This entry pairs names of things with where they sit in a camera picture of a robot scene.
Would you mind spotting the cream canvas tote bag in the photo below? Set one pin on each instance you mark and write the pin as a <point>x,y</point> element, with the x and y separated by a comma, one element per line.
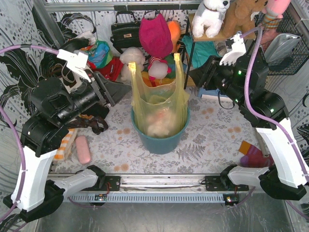
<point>71,80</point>

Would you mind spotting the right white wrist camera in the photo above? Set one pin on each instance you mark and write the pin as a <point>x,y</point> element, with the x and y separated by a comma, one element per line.
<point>236,50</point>

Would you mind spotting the white grey plush dog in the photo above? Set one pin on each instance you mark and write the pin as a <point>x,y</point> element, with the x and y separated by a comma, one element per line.
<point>209,18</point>

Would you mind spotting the yellow trash bag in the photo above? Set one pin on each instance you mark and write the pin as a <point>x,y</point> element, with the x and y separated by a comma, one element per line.
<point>147,100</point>

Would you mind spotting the magenta cloth bag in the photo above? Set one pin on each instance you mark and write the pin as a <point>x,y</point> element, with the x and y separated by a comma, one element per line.
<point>155,37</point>

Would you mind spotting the grey patterned ball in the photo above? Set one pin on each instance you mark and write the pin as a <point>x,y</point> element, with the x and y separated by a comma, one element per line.
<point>221,48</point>

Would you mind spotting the brown plush dog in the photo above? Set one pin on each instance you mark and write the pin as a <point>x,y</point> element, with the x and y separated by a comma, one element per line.
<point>239,14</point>

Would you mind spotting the pink plush toy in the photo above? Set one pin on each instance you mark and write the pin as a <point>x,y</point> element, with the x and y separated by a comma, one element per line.
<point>273,11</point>

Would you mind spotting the cream plush lamb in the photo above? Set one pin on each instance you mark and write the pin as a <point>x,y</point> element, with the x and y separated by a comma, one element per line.
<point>131,54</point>

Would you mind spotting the pink white plush doll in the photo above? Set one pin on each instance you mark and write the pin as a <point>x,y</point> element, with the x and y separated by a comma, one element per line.
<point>158,68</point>

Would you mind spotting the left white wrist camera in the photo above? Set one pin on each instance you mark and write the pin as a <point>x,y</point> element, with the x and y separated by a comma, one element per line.
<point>76,62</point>

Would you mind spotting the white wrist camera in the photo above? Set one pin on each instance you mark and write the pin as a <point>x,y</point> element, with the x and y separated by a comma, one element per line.
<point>76,62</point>
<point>236,50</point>

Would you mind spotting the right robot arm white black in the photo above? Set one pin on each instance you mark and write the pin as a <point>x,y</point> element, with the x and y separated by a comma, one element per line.
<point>284,179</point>

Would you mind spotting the brown patterned strap bag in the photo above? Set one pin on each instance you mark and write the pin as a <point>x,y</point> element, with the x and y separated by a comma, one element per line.
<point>96,123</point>

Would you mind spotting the black hat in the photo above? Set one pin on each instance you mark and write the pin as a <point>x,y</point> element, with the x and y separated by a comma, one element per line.
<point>75,44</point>

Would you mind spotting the metal pole with handle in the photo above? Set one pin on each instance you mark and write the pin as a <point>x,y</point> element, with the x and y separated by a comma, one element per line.
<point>262,145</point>

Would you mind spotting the black wire basket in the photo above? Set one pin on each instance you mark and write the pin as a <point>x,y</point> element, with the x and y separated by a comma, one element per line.
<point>292,63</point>

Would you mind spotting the pink rolled towel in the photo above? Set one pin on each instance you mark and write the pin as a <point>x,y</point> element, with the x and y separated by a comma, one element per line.
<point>83,150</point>

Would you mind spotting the metal base rail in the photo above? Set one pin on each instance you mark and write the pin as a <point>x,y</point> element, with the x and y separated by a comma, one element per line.
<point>160,188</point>

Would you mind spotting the crumpled paper trash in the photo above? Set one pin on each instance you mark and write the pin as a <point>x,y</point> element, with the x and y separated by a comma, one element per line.
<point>161,124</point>

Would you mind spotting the orange white checkered towel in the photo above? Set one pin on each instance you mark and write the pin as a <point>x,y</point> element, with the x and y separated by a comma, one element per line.
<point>65,146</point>

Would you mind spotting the teal folded cloth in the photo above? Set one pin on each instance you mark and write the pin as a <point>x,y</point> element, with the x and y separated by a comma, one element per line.
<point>201,52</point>

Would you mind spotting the red cloth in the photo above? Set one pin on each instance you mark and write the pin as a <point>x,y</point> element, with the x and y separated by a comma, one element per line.
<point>111,71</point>

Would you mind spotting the orange plush toy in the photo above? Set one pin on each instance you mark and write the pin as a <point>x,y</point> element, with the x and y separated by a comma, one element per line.
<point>175,31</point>

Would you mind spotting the colourful printed bag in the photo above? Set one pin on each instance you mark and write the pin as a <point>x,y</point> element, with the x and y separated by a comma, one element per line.
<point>99,54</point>

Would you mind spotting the wooden black frame shelf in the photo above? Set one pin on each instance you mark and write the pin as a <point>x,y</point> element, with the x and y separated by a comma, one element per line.
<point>219,38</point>

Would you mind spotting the blue floor mop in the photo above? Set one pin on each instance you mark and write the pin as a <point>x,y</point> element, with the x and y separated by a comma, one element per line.
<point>212,94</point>

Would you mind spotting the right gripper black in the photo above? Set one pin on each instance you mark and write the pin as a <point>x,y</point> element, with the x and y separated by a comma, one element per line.
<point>210,73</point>

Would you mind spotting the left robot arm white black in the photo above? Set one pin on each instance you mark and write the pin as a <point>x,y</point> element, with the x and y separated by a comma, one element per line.
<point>35,195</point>

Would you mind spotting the black leather handbag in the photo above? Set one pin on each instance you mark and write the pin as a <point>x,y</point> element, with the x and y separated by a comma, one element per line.
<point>125,35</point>

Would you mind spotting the rainbow striped cloth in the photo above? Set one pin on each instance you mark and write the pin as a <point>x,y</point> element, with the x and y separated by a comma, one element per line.
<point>167,80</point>

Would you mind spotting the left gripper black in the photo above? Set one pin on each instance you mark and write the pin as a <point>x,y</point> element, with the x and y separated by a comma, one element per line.
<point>100,89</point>

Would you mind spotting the teal trash bin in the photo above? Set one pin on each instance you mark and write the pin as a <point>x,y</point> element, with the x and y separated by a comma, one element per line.
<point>160,146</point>

